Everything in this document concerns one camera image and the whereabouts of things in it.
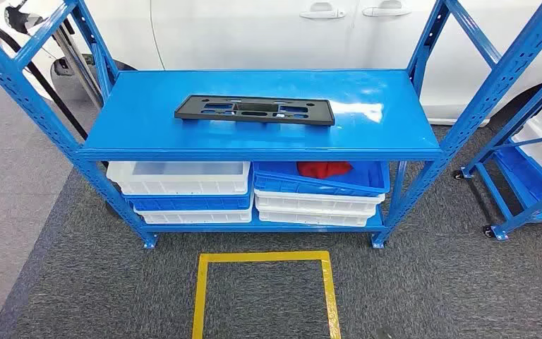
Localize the blue metal shelf rack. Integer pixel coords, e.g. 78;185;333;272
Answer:
0;0;542;250

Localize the blue wheeled shelf rack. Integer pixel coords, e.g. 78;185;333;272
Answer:
454;61;542;242

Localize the blue plastic tray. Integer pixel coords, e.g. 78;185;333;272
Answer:
495;147;542;214
253;161;391;198
124;177;255;211

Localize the red cloth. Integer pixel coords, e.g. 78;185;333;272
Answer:
296;162;354;179

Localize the white car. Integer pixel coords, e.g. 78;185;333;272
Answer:
0;0;542;126

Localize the black diagonal pole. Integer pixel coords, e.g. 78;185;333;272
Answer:
0;16;90;141

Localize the black-headed tripod stand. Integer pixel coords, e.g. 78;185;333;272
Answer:
3;0;104;109

